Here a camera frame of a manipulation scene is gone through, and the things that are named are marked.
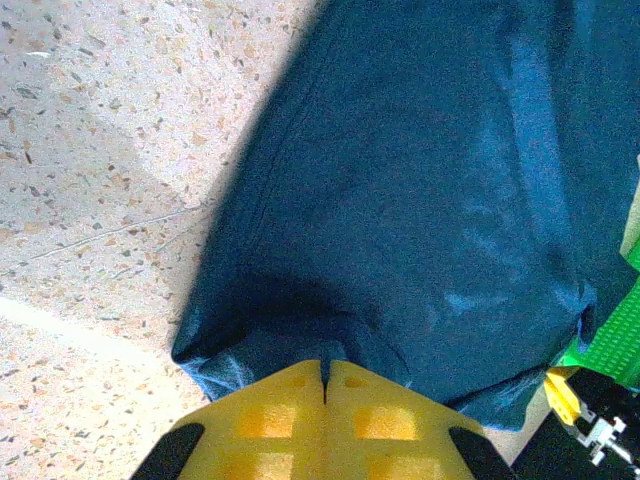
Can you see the navy blue t-shirt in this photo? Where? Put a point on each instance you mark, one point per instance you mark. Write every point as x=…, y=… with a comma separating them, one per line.
x=400, y=175

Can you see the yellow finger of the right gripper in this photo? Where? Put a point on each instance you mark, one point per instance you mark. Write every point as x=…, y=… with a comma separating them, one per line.
x=562, y=400

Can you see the green plastic basket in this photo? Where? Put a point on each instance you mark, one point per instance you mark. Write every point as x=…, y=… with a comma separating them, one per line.
x=615, y=340

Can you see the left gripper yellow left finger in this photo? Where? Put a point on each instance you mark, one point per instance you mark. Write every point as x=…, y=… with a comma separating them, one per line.
x=260, y=430

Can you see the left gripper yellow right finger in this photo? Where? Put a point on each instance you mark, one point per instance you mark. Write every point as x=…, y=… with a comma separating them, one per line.
x=395, y=430

